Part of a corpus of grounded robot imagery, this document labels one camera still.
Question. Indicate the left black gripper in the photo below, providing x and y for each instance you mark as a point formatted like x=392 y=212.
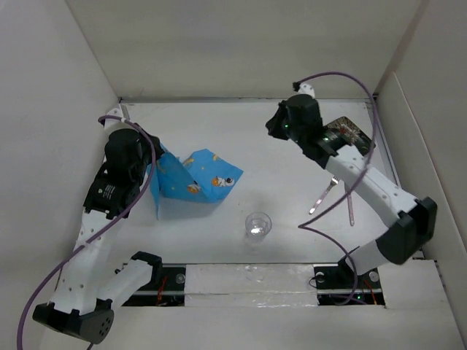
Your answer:
x=144 y=138

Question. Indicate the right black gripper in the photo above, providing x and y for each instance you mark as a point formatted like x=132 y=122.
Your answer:
x=273 y=124

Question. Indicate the black floral square plate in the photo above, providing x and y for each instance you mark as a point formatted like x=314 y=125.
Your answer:
x=351 y=133

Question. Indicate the blue space-print cloth placemat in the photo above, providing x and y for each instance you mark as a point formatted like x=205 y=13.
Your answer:
x=203 y=177

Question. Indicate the fork with pink handle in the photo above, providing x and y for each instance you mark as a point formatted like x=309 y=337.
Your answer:
x=334 y=181

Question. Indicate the clear plastic cup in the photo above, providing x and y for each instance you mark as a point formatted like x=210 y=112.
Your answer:
x=257 y=226

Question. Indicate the knife with pink handle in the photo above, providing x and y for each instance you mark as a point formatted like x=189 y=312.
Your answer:
x=350 y=205

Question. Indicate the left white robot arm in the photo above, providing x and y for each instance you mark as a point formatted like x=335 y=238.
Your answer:
x=84 y=305

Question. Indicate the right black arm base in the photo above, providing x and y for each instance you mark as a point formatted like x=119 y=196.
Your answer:
x=334 y=285

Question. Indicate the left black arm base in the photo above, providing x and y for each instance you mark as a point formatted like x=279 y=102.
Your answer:
x=168 y=291

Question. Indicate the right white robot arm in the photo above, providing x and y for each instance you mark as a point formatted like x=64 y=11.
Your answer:
x=343 y=149

